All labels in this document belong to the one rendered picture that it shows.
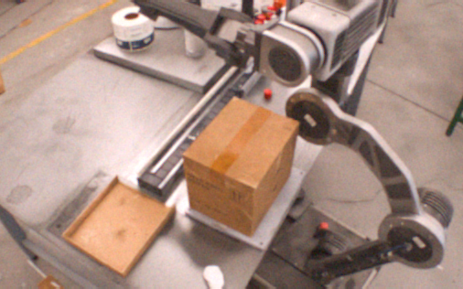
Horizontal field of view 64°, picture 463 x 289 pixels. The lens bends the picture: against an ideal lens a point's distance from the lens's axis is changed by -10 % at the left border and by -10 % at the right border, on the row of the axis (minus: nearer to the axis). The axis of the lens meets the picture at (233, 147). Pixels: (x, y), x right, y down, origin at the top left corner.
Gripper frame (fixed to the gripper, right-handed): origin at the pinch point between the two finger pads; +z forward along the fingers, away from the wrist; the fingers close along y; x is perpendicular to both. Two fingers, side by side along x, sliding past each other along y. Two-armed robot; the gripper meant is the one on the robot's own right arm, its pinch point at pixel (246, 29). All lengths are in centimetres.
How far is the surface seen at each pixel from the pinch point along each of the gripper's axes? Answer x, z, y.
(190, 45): -21.1, 7.2, 15.1
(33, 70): -213, 101, -10
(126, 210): 5, 21, 96
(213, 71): -5.9, 14.2, 19.6
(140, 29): -46, 3, 21
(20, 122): -68, 21, 86
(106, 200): -4, 21, 97
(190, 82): -11.1, 15.3, 30.6
